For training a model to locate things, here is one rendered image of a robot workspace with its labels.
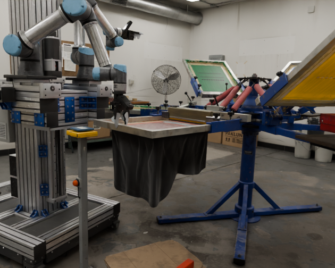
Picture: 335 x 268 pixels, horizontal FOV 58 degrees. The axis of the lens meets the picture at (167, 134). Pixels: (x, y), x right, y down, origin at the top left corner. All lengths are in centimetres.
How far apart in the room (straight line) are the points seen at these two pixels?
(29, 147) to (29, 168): 16
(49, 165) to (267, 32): 526
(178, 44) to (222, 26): 111
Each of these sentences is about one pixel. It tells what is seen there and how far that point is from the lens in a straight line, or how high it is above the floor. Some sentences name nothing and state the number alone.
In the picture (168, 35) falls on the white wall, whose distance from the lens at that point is 734.
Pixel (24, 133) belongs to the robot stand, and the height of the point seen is 84.
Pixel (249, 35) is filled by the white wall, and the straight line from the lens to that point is 684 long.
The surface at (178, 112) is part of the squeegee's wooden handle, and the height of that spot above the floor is 103.
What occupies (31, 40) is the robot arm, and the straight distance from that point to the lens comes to 195.
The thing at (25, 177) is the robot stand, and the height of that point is 51.
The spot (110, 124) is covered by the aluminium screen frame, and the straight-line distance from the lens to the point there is 185.
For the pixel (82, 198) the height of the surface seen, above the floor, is 56.
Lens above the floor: 123
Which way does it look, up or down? 9 degrees down
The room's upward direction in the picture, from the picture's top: 2 degrees clockwise
